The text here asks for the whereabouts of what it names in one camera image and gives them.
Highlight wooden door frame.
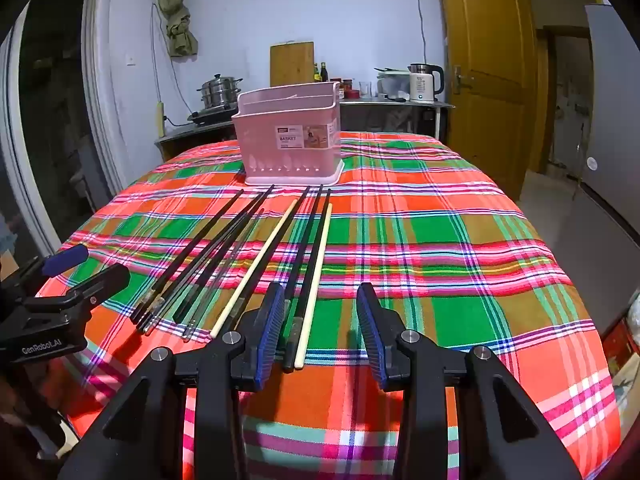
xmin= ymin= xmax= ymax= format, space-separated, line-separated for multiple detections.
xmin=520 ymin=0 xmax=601 ymax=176

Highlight red cardboard box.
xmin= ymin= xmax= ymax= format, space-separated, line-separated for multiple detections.
xmin=602 ymin=305 xmax=640 ymax=411

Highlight steel steamer pot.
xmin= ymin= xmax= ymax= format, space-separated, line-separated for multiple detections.
xmin=196 ymin=74 xmax=244 ymax=109

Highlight black wall cable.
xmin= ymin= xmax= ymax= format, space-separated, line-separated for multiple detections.
xmin=410 ymin=0 xmax=429 ymax=66

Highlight low steel table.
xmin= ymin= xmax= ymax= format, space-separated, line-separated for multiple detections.
xmin=155 ymin=119 xmax=242 ymax=161

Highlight tall steel table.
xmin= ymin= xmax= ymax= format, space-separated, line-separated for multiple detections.
xmin=340 ymin=100 xmax=456 ymax=142

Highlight white electric kettle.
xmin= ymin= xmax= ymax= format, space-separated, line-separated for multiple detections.
xmin=409 ymin=63 xmax=445 ymax=104

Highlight white door frame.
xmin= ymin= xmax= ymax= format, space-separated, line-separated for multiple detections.
xmin=0 ymin=0 xmax=132 ymax=261

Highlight black chopstick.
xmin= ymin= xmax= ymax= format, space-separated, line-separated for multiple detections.
xmin=140 ymin=185 xmax=276 ymax=333
xmin=175 ymin=193 xmax=266 ymax=323
xmin=131 ymin=189 xmax=246 ymax=323
xmin=296 ymin=189 xmax=333 ymax=321
xmin=240 ymin=187 xmax=312 ymax=313
xmin=283 ymin=185 xmax=323 ymax=373

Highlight grey translucent chopstick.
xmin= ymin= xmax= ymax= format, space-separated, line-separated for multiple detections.
xmin=184 ymin=209 xmax=263 ymax=342

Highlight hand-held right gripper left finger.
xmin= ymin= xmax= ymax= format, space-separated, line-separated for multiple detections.
xmin=59 ymin=282 xmax=287 ymax=480

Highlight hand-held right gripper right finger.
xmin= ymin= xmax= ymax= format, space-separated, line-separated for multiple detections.
xmin=356 ymin=282 xmax=583 ymax=480

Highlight cream chopstick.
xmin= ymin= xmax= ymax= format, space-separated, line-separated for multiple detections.
xmin=294 ymin=203 xmax=333 ymax=371
xmin=210 ymin=200 xmax=300 ymax=339

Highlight grey refrigerator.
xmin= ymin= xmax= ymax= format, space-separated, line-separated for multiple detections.
xmin=582 ymin=4 xmax=640 ymax=241

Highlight yellow wooden door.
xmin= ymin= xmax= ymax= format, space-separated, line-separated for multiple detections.
xmin=437 ymin=0 xmax=538 ymax=201

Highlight wooden cutting board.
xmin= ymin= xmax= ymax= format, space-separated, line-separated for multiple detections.
xmin=270 ymin=41 xmax=315 ymax=87

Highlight pink plastic basket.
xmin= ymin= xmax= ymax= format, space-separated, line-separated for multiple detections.
xmin=231 ymin=80 xmax=345 ymax=186

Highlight white plastic container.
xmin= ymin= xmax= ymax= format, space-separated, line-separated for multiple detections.
xmin=376 ymin=70 xmax=412 ymax=101

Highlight plaid cloth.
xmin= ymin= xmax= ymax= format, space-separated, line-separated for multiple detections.
xmin=37 ymin=131 xmax=623 ymax=480

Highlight knotted green curtain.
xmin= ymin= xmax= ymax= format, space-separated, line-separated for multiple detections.
xmin=157 ymin=0 xmax=199 ymax=57

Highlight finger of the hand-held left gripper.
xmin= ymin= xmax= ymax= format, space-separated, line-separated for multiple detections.
xmin=30 ymin=263 xmax=132 ymax=321
xmin=17 ymin=244 xmax=90 ymax=291

